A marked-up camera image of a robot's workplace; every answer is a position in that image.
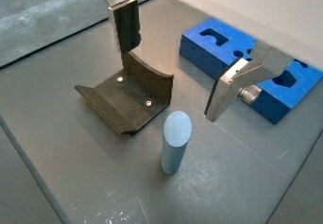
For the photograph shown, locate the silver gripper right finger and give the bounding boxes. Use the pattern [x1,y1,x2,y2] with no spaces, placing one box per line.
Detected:
[204,41,292,122]

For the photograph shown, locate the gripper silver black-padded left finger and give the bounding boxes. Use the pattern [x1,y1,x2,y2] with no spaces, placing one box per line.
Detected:
[104,0,141,54]

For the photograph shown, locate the light blue oval peg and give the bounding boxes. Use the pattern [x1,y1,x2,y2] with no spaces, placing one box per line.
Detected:
[161,111,192,175]

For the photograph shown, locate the blue shape-sorting board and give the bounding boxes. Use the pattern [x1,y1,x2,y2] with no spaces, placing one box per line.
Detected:
[179,16,323,126]

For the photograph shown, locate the black curved holder stand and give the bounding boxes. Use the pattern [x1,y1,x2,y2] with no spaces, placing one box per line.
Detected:
[75,52,173,135]

